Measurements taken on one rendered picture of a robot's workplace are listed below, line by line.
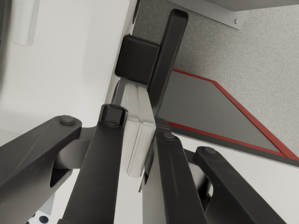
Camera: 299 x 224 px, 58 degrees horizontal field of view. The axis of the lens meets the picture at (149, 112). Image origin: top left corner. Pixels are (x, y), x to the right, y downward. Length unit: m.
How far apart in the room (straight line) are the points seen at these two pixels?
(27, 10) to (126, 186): 0.25
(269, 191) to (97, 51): 0.34
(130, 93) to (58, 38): 0.12
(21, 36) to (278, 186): 0.37
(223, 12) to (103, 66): 0.96
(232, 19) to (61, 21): 0.91
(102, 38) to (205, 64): 0.97
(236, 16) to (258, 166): 0.79
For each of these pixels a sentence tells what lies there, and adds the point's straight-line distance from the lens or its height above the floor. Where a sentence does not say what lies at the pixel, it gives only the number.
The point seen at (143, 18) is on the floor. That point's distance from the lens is 1.09.
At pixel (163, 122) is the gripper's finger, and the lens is 0.15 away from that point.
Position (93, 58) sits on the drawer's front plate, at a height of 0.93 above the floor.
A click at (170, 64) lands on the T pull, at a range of 0.18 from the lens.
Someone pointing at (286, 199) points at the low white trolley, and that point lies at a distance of 0.45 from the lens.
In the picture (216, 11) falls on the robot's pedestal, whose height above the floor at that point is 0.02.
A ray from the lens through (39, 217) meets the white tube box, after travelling 0.41.
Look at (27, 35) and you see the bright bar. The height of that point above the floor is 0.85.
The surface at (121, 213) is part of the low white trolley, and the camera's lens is 0.42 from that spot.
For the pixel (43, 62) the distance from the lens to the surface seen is 0.27.
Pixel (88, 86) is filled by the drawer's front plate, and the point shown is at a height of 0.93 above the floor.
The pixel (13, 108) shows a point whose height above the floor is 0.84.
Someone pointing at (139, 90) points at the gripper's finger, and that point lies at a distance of 0.18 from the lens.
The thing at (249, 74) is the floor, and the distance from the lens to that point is 1.17.
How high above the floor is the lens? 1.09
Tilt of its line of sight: 71 degrees down
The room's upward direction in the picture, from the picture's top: 179 degrees counter-clockwise
